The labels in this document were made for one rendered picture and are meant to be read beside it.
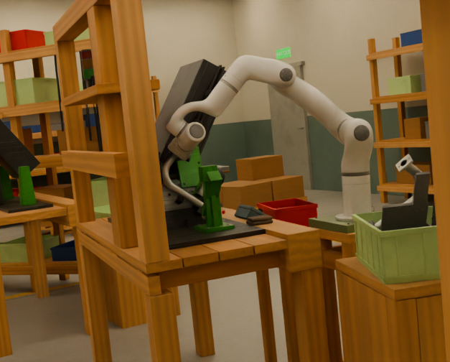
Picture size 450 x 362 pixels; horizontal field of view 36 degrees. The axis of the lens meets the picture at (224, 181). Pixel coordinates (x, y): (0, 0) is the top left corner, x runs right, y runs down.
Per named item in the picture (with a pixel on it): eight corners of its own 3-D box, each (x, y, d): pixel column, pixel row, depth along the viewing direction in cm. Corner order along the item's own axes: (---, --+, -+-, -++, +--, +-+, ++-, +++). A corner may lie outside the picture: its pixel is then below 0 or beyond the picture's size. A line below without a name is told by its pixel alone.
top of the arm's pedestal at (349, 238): (366, 224, 322) (365, 215, 322) (413, 231, 293) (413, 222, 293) (307, 235, 309) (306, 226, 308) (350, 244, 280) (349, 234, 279)
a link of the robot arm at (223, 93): (208, 67, 285) (163, 127, 285) (239, 91, 287) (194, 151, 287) (207, 69, 293) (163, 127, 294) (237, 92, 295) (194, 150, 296)
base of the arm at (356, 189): (366, 212, 312) (364, 171, 310) (389, 217, 294) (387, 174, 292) (327, 217, 306) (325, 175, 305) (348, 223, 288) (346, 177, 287)
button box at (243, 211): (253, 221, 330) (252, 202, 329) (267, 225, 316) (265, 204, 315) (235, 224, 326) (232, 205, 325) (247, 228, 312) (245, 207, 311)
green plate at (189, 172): (201, 187, 325) (192, 144, 329) (206, 184, 318) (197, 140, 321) (177, 191, 321) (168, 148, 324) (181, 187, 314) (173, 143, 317)
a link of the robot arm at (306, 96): (359, 153, 293) (349, 151, 309) (376, 129, 293) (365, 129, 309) (265, 80, 287) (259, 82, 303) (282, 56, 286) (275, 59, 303)
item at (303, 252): (197, 225, 411) (194, 200, 410) (323, 266, 272) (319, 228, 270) (174, 229, 406) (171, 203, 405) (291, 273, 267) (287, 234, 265)
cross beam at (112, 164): (72, 166, 374) (70, 150, 373) (130, 177, 253) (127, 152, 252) (62, 168, 372) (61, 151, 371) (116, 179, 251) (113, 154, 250)
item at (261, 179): (271, 204, 1055) (266, 154, 1048) (308, 206, 990) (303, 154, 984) (206, 217, 984) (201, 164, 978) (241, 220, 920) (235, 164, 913)
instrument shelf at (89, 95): (112, 102, 360) (111, 94, 359) (160, 89, 276) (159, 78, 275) (62, 106, 351) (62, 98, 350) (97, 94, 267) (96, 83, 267)
